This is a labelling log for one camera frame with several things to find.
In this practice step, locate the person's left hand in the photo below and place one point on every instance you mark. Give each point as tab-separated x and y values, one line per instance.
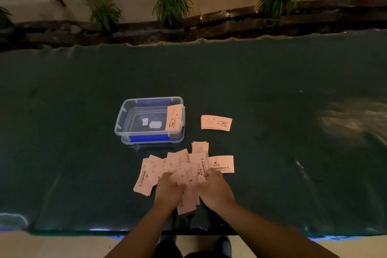
165	191

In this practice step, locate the person's right hand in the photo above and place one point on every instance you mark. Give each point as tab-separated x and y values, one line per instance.
216	191

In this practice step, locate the person's left fingers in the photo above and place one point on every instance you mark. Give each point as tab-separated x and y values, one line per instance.
179	187

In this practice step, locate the person's right fingers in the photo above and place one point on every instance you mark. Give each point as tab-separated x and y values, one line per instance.
202	188

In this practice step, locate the pink paper ticket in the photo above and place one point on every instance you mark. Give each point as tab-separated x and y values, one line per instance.
186	202

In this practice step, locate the person's right forearm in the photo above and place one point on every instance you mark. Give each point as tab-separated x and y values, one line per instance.
266	232

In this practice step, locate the person's left forearm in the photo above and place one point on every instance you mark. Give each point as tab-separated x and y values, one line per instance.
142	233

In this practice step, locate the pile of pink paper tickets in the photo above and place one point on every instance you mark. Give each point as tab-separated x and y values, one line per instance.
181	162

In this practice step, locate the person's black left shoe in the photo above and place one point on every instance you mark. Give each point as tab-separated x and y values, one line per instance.
167	245

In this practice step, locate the person's black shoe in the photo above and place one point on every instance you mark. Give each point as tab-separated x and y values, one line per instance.
167	245
223	247

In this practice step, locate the person's black right shoe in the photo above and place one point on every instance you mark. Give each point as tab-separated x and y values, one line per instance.
223	247

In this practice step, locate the small stack of pink tickets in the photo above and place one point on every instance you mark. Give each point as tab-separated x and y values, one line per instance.
216	122

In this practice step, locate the large white sticker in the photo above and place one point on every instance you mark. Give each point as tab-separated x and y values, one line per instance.
155	124

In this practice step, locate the pink ticket leaning upright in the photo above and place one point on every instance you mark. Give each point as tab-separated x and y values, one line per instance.
174	117

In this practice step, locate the small white sticker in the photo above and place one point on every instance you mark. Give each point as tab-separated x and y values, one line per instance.
145	121

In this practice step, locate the clear plastic box blue latches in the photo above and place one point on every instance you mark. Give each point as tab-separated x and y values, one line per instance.
145	115

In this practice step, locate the dark green table cloth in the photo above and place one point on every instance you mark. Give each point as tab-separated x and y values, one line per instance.
272	115

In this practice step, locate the dark stone ledge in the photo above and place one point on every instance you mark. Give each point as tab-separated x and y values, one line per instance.
211	26

